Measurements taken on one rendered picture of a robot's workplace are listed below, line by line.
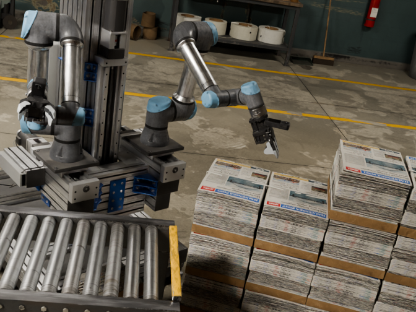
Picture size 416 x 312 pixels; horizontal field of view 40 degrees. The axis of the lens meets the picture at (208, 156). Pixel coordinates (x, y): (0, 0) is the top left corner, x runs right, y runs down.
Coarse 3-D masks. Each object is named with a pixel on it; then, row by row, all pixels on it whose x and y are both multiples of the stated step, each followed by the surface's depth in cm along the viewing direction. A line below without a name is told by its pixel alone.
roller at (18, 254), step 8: (32, 216) 214; (24, 224) 209; (32, 224) 210; (24, 232) 204; (32, 232) 207; (24, 240) 200; (16, 248) 195; (24, 248) 196; (16, 256) 190; (24, 256) 193; (8, 264) 187; (16, 264) 187; (8, 272) 182; (16, 272) 184; (8, 280) 179; (16, 280) 182; (8, 288) 176
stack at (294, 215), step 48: (240, 192) 253; (288, 192) 261; (192, 240) 261; (288, 240) 250; (336, 240) 246; (384, 240) 241; (192, 288) 272; (240, 288) 266; (288, 288) 260; (336, 288) 254; (384, 288) 249
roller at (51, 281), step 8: (64, 224) 213; (72, 224) 217; (64, 232) 208; (56, 240) 203; (64, 240) 204; (56, 248) 198; (64, 248) 200; (56, 256) 194; (64, 256) 197; (48, 264) 191; (56, 264) 190; (48, 272) 186; (56, 272) 187; (48, 280) 182; (56, 280) 184; (48, 288) 178; (56, 288) 181
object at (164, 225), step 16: (0, 208) 216; (16, 208) 218; (32, 208) 219; (112, 224) 220; (128, 224) 221; (144, 224) 222; (160, 224) 223; (32, 240) 220; (144, 240) 225; (160, 240) 225
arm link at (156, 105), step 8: (160, 96) 288; (152, 104) 280; (160, 104) 280; (168, 104) 282; (152, 112) 281; (160, 112) 281; (168, 112) 283; (176, 112) 286; (152, 120) 282; (160, 120) 282; (168, 120) 286
